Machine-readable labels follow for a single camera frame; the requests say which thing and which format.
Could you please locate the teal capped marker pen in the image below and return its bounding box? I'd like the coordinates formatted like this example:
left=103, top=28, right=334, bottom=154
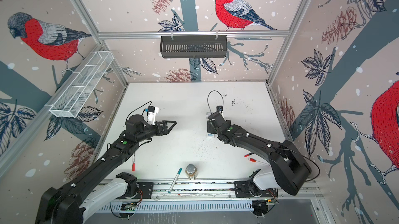
left=168, top=168, right=182, bottom=194

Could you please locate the black hanging plastic basket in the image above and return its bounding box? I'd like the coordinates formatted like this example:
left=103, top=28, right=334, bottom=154
left=160, top=35, right=228, bottom=59

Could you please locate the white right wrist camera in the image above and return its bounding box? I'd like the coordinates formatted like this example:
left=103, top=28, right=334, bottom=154
left=216, top=105, right=223, bottom=114

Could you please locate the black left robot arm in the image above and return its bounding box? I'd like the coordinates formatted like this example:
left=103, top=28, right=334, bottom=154
left=35, top=115, right=177, bottom=224

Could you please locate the silver metal binder clip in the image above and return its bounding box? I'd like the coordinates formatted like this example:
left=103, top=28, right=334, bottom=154
left=185, top=164, right=198, bottom=180

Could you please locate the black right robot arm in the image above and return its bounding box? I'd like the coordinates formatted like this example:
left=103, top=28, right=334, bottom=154
left=208, top=112, right=312, bottom=196

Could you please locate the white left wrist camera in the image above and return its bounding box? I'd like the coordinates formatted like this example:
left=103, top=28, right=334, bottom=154
left=147, top=106, right=159, bottom=125

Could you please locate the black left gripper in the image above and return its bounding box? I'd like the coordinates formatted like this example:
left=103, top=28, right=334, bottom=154
left=136, top=119, right=176, bottom=142

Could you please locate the red marker left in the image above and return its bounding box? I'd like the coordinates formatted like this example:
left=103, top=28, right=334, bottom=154
left=132, top=153, right=136, bottom=172

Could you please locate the white remote control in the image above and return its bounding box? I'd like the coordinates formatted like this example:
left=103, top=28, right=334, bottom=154
left=206, top=113, right=217, bottom=138

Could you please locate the white wire mesh basket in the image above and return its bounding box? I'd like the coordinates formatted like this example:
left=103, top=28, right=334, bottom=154
left=49, top=51, right=114, bottom=118

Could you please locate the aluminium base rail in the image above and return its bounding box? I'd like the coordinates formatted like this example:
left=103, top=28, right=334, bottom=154
left=97, top=179, right=324, bottom=218

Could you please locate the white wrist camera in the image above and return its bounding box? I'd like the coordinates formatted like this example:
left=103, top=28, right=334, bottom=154
left=147, top=106, right=159, bottom=125
left=216, top=105, right=223, bottom=114

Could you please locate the aluminium top crossbar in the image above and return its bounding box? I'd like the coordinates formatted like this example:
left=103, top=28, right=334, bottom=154
left=97, top=31, right=291, bottom=40

